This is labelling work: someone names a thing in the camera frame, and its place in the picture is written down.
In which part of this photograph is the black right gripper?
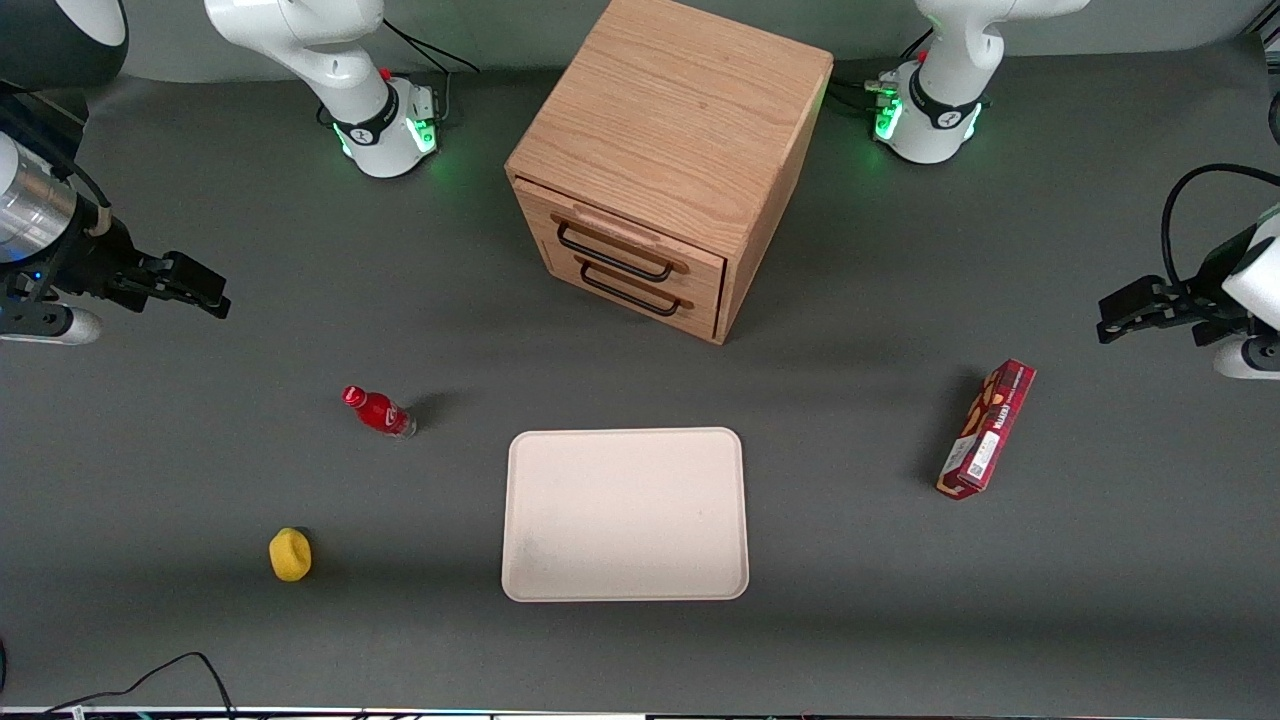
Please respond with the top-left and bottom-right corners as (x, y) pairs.
(60, 214), (232, 320)

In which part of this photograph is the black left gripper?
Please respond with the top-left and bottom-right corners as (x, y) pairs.
(1097, 276), (1247, 347)

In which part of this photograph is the long black metal drawer handle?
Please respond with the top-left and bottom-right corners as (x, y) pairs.
(556, 220), (677, 283)

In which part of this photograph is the wooden drawer with long handle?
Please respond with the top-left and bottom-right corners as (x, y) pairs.
(513, 178), (728, 301)

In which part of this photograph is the wooden drawer cabinet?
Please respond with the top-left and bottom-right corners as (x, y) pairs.
(505, 0), (836, 346)

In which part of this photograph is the red snack box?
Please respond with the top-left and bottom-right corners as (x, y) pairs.
(936, 359), (1037, 501)

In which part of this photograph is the red cola bottle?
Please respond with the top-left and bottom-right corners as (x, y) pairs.
(342, 385), (418, 439)

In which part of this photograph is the yellow lemon toy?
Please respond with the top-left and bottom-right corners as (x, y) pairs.
(269, 527), (312, 583)

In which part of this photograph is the white rectangular tray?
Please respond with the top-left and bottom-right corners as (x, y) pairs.
(501, 427), (750, 603)

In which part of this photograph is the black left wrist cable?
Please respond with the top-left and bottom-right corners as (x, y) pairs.
(1160, 164), (1280, 293)

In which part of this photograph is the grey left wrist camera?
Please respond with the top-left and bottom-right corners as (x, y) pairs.
(1213, 334), (1280, 382)

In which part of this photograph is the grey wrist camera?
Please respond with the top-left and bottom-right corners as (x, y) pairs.
(0, 303), (103, 347)
(1213, 334), (1280, 382)

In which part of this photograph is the dark right wrist cable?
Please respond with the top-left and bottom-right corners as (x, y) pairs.
(0, 88), (113, 238)

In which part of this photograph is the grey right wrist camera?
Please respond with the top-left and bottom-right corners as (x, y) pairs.
(0, 303), (103, 347)

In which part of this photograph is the black right arm base cable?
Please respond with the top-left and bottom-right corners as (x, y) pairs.
(383, 18), (481, 126)

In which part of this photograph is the black arm base cable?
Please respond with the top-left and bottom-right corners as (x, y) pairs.
(383, 18), (481, 126)
(828, 28), (936, 113)

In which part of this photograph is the black left arm base cable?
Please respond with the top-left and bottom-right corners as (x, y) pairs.
(828, 28), (936, 113)

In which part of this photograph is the thin black table cable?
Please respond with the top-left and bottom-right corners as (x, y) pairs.
(45, 652), (237, 720)

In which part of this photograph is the wooden drawer with short handle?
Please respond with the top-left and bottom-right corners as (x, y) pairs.
(540, 238), (723, 339)

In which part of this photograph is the short black metal drawer handle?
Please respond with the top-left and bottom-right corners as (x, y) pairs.
(579, 261), (684, 319)

